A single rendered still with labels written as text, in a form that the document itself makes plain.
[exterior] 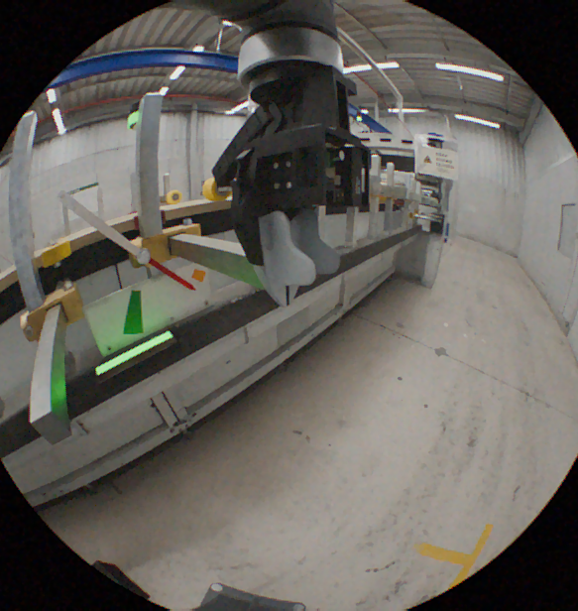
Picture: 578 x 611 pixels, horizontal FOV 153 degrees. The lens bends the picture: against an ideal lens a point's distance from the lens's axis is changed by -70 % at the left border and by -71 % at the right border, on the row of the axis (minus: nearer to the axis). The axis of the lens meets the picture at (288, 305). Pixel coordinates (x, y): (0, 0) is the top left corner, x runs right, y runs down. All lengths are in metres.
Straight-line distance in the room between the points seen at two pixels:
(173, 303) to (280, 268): 0.29
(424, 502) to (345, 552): 0.37
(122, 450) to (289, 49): 1.09
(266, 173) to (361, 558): 1.02
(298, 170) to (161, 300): 0.34
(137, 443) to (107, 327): 0.65
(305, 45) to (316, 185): 0.12
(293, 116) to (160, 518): 1.11
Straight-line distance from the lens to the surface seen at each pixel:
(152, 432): 0.99
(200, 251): 0.31
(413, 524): 1.04
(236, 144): 0.23
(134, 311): 0.42
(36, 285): 0.42
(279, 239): 0.18
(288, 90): 0.20
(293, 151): 0.15
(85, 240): 0.60
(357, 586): 0.98
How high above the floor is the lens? 0.92
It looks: 29 degrees down
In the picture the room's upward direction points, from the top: straight up
